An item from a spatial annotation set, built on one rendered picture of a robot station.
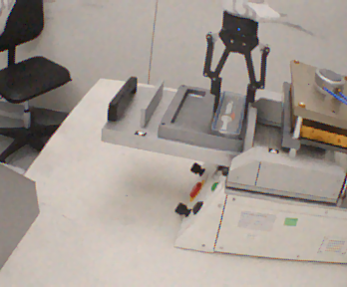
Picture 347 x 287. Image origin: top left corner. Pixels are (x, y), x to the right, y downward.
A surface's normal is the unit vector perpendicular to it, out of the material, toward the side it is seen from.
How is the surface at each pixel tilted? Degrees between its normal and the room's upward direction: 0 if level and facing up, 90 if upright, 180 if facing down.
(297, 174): 90
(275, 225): 90
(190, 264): 0
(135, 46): 90
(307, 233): 90
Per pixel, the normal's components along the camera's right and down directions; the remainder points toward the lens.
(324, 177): -0.22, 0.49
